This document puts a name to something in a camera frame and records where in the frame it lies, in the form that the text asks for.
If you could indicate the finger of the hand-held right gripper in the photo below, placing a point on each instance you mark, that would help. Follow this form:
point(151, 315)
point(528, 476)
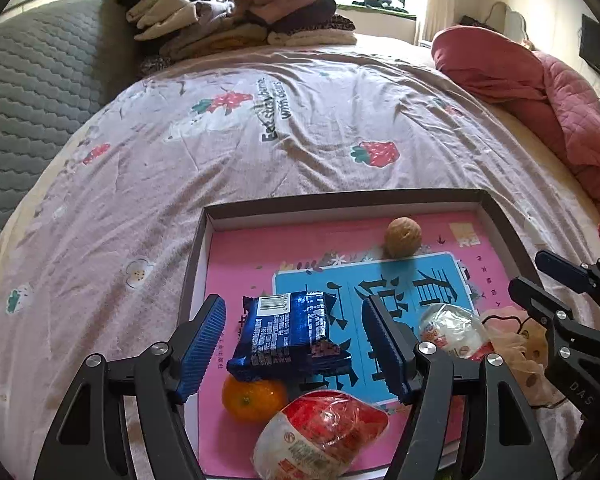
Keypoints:
point(530, 295)
point(565, 270)

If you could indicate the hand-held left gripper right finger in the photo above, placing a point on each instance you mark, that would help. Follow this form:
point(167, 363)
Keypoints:
point(382, 345)

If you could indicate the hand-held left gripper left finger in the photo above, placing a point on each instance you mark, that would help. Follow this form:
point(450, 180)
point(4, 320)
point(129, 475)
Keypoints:
point(202, 345)

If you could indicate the red white egg-shaped packet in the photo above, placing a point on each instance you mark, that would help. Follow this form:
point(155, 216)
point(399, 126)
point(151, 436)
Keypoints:
point(450, 332)
point(320, 435)

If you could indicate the orange mandarin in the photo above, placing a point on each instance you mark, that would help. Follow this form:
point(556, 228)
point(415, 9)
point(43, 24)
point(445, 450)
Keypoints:
point(252, 402)

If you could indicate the blue snack packet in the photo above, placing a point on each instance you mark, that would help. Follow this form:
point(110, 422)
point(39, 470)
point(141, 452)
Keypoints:
point(280, 340)

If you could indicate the walnut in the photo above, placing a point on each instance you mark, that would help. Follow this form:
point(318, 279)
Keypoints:
point(403, 237)

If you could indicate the shallow grey cardboard box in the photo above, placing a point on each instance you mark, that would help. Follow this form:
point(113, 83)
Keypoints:
point(330, 210)

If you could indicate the pink quilted blanket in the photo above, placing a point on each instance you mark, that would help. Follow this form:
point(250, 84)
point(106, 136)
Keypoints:
point(540, 100)

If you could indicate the strawberry printed bed sheet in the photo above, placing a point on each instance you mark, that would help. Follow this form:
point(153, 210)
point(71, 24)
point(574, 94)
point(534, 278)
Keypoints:
point(130, 185)

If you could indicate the cream curtain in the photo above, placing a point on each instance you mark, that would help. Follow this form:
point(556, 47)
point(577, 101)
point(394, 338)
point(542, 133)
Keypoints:
point(437, 0)

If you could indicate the grey quilted mattress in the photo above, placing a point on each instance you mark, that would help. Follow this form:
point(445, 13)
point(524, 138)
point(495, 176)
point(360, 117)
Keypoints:
point(30, 100)

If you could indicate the dark cloth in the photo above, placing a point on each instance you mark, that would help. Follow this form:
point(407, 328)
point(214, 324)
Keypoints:
point(380, 2)

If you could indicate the pile of folded clothes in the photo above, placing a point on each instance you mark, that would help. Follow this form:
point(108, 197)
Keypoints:
point(230, 20)

